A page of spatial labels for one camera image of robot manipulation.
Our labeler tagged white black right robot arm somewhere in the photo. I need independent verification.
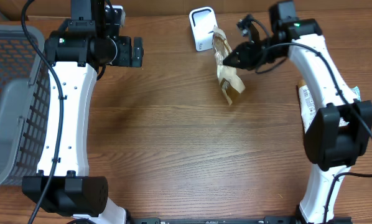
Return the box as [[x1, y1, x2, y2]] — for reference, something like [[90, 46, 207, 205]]
[[223, 1, 372, 223]]

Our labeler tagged white barcode scanner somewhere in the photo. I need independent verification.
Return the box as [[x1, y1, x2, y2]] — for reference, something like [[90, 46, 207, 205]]
[[188, 7, 218, 52]]

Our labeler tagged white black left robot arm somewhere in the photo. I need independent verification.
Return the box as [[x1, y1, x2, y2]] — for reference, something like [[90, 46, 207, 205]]
[[22, 0, 144, 224]]

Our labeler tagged beige clear plastic pouch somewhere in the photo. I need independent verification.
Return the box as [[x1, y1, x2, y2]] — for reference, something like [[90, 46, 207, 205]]
[[212, 26, 245, 105]]

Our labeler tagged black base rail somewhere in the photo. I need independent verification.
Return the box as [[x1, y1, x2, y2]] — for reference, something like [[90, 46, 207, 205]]
[[129, 217, 351, 224]]

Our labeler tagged teal wet wipes pack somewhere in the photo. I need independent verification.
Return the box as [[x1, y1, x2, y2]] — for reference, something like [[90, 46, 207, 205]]
[[351, 86, 361, 101]]

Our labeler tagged grey plastic mesh basket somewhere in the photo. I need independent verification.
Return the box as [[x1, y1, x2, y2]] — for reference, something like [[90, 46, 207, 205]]
[[0, 25, 50, 186]]

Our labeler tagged white cosmetic tube gold cap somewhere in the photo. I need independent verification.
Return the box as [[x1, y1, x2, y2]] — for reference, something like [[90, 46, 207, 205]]
[[297, 80, 316, 133]]

